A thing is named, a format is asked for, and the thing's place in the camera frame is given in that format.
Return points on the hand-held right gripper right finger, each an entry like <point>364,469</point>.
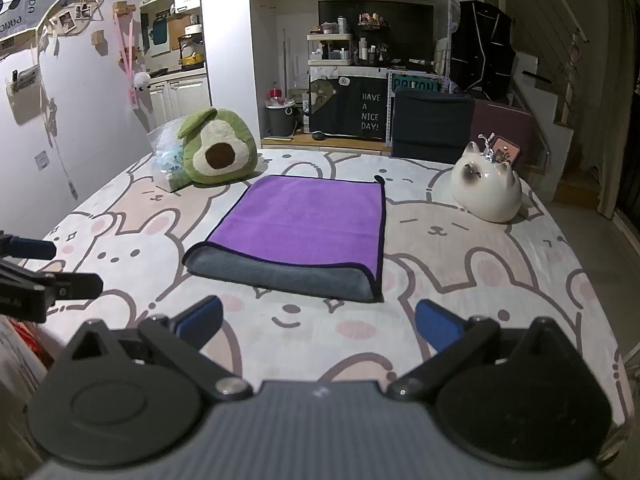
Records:
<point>436,327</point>

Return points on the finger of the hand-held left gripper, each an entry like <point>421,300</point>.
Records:
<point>31,249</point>
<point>75,285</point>

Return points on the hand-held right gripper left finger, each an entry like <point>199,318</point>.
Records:
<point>201,321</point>

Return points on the purple and grey towel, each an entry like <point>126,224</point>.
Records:
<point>305,220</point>

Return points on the white ceramic cat figure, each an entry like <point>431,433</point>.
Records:
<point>487,190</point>

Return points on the clear plastic bag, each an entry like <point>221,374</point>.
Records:
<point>164,160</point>

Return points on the avocado plush pillow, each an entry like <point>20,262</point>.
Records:
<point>220,150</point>

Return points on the orange card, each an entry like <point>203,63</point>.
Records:
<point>506,151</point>

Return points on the white hanging plush toy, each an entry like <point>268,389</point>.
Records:
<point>141,81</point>

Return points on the dark fabric chair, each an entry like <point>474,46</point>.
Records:
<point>432,122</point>

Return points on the grey trash bin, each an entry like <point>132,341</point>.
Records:
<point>280,121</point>

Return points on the mauve folded board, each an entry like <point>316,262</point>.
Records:
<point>505,120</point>

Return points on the white staircase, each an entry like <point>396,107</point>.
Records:
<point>545,125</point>

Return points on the red cup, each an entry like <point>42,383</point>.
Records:
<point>276,95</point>

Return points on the black printed cabinet curtain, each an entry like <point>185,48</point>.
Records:
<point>350,105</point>

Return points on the green sign plate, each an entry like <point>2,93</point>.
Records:
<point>415,85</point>

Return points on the yellow kettle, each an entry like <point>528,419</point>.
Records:
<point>192,55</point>

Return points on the black jacket with white trim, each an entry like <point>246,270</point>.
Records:
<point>482,45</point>

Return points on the white storage shelf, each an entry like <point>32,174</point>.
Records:
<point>330,49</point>

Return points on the white wall socket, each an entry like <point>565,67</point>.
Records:
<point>42,160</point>

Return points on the wall remote holder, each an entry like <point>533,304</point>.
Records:
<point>22,81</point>

